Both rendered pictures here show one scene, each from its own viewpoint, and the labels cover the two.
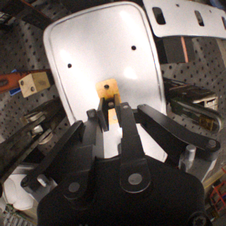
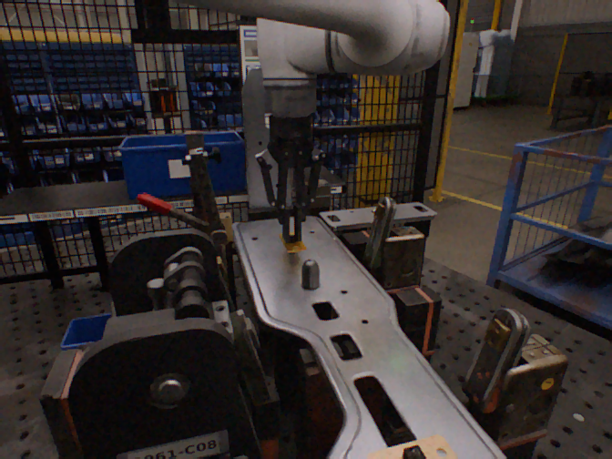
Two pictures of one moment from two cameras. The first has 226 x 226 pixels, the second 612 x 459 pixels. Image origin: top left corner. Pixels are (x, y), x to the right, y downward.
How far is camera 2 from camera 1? 78 cm
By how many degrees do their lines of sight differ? 88
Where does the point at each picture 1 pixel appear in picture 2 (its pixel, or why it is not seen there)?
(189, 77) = (464, 351)
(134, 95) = (316, 250)
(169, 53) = (351, 239)
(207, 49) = (484, 306)
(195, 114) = (375, 226)
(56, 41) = (244, 229)
